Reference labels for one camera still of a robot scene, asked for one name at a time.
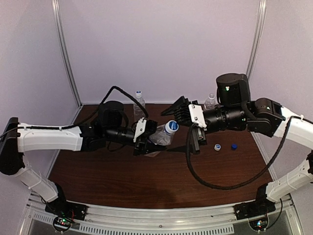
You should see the Pepsi label plastic bottle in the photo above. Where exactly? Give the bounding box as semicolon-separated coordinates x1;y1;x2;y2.
148;124;174;146

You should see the white Pocari Sweat cap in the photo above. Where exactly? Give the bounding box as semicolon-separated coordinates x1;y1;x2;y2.
214;144;221;151

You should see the clear plastic bottle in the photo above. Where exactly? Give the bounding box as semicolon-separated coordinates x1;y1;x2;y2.
133;90;146;123

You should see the clear bottle white cap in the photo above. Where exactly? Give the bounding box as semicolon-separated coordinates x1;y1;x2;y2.
204;93;216;110

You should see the blue bottle cap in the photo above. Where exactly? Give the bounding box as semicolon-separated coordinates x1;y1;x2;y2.
231;143;238;150

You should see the white Pepsi bottle cap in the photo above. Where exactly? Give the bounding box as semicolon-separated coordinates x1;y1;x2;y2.
164;120;179;135

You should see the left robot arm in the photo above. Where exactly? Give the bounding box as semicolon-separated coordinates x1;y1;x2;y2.
0;101;166;214

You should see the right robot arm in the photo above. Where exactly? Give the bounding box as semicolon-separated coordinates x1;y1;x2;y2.
161;73;313;220

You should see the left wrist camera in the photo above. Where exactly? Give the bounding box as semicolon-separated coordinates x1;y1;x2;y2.
133;117;157;143

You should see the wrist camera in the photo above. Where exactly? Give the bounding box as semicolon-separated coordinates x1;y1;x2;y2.
160;96;198;127
133;117;157;143

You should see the right camera cable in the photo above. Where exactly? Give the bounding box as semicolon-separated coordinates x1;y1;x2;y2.
185;116;301;190

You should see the camera cable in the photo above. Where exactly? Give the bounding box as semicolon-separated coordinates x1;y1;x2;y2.
0;85;150;142
185;116;301;190

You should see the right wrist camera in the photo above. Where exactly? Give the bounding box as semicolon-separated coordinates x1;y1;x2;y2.
160;96;198;127

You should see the left camera cable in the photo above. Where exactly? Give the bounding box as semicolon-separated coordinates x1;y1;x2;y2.
0;85;150;142

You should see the front aluminium rail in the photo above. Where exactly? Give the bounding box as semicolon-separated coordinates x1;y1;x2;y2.
24;190;298;235

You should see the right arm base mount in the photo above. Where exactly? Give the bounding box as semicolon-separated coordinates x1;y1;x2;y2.
233;200;276;232

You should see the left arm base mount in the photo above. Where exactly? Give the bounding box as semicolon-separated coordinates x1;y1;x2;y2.
41;194;88;234

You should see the right aluminium frame post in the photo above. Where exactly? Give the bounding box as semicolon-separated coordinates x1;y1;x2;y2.
236;0;267;79

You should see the aluminium frame post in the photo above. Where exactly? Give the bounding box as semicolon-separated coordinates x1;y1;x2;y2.
236;0;267;79
51;0;82;108

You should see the left aluminium frame post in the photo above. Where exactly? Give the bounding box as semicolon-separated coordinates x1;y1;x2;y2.
51;0;82;108

